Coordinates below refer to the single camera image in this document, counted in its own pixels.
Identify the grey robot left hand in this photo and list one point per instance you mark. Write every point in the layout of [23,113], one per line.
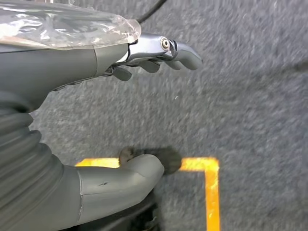
[60,63]

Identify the yellow floor tape square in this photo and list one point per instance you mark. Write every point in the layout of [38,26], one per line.
[211,197]

